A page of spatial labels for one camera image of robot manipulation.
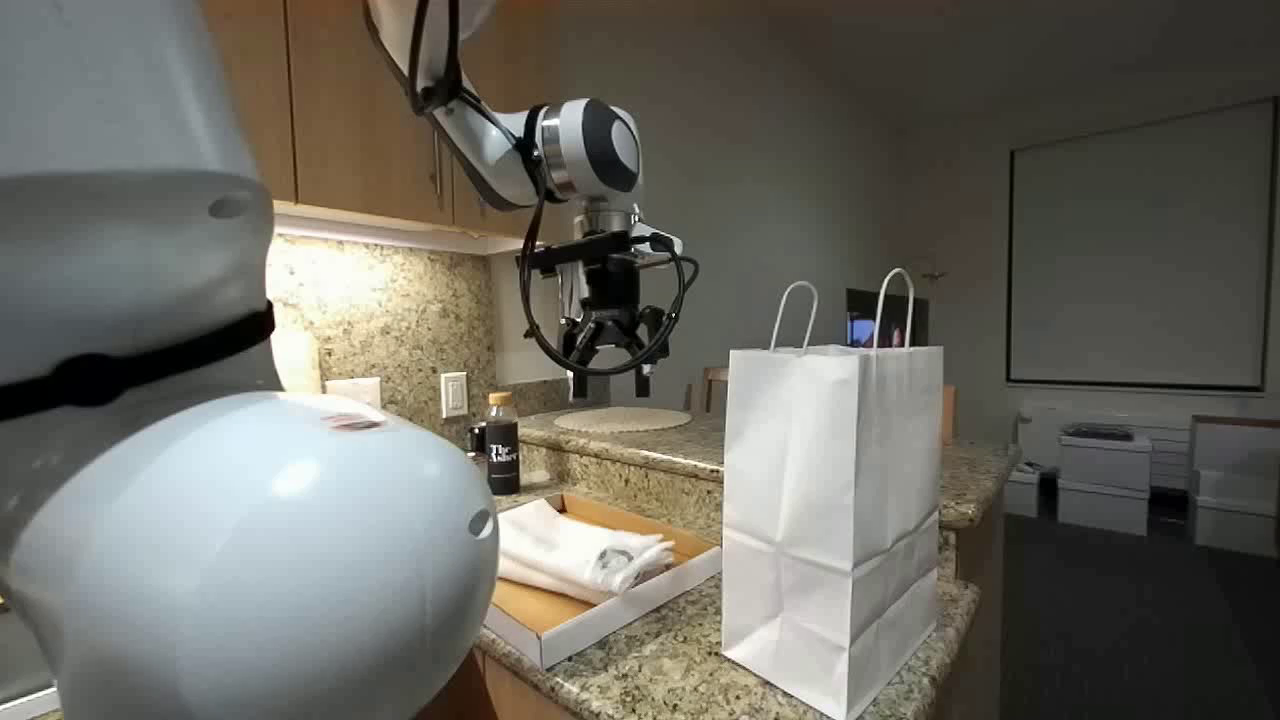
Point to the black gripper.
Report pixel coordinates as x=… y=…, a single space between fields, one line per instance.
x=608 y=301

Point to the white towel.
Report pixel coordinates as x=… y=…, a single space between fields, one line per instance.
x=562 y=586
x=573 y=541

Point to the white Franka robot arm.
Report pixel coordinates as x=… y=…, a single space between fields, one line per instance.
x=202 y=562

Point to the round white plate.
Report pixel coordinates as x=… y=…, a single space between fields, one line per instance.
x=621 y=418

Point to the wooden dining chair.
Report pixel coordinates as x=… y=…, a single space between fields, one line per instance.
x=707 y=391

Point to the dark bottle with label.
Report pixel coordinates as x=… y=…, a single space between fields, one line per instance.
x=502 y=452

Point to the shallow cardboard box tray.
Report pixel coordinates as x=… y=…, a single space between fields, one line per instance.
x=586 y=627

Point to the dark monitor with blue glow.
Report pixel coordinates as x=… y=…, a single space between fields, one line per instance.
x=899 y=322

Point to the wooden counter drawer front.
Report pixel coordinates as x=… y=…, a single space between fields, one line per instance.
x=502 y=693

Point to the small white storage box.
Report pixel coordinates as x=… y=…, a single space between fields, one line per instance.
x=1021 y=489

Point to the white storage box stack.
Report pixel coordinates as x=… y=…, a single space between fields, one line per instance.
x=1107 y=483
x=1236 y=487

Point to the white projector screen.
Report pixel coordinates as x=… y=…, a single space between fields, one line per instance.
x=1141 y=241

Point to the white wall outlet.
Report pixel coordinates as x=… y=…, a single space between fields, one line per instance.
x=452 y=394

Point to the white wall switch plate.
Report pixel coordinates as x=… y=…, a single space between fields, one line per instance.
x=353 y=391

